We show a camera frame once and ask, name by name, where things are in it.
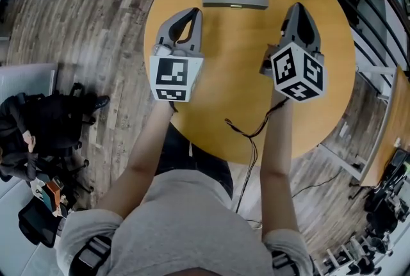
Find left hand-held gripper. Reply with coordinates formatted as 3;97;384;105
149;7;205;103

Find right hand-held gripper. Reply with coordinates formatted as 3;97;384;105
259;3;328;104

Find person's right forearm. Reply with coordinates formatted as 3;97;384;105
259;88;301;241

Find person's left forearm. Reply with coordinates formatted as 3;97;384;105
95;101;176;221

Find black metal railing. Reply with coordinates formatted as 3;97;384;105
332;0;410;70

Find wooden side desk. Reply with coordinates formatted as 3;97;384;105
359;65;410;188

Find person's dark trousers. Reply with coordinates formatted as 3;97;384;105
156;122;234;199

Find white cabinet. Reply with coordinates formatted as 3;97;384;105
0;62;59;100

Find pile of black equipment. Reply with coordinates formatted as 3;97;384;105
365;148;410;237

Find person's grey shirt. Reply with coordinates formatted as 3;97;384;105
56;168;315;276

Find orange box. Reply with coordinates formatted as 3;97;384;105
40;181;62;213

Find thin dark gripper cable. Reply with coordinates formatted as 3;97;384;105
224;97;290;215

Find black floor cable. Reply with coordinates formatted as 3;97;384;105
290;168;342;199

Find black harness strap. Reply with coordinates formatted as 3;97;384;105
76;235;112;270
271;250;297;276

